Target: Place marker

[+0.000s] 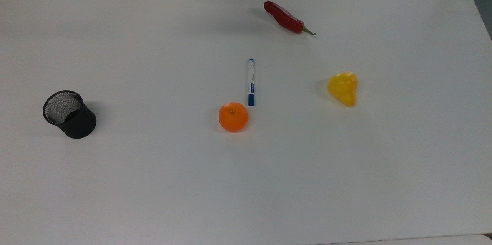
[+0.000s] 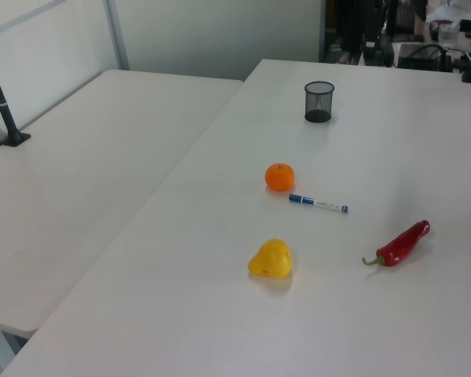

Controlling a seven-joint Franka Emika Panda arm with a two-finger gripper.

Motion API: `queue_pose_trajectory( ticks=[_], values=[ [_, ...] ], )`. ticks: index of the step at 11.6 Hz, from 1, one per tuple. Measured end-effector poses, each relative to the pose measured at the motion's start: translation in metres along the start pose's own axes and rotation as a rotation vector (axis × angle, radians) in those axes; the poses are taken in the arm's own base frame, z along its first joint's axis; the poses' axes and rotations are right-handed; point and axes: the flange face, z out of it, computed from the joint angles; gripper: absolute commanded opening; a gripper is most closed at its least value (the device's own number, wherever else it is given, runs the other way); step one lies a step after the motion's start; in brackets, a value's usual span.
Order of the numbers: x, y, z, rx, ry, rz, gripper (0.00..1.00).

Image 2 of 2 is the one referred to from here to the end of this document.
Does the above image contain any blue and white marker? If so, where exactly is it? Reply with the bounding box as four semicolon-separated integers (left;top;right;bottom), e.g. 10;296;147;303
288;192;350;214

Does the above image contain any orange mandarin fruit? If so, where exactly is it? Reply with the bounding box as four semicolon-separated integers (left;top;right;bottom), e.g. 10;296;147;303
264;162;296;193

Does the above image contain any yellow bell pepper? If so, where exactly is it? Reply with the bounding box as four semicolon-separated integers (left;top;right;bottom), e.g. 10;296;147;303
246;237;294;279

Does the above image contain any black mesh pen cup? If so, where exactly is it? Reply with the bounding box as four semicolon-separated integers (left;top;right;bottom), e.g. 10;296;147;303
303;80;335;123

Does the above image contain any white side table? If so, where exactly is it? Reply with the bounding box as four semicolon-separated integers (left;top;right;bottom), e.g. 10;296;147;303
0;69;244;339

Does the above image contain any red chili pepper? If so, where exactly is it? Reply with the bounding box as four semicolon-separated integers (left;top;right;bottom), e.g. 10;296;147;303
361;219;431;269

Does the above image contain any black tripod stand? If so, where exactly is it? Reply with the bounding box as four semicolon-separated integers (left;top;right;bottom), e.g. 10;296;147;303
359;0;396;67

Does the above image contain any black box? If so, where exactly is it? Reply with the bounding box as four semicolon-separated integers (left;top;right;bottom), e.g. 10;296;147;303
396;42;447;72

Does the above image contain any black pole with base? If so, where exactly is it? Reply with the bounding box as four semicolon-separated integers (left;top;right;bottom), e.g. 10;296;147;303
0;38;31;148

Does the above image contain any clear glass jar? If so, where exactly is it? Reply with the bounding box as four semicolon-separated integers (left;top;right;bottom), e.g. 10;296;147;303
437;22;461;44

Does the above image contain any grey metal partition post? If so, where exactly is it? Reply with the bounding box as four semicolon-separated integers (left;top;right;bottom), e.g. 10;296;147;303
104;0;131;71

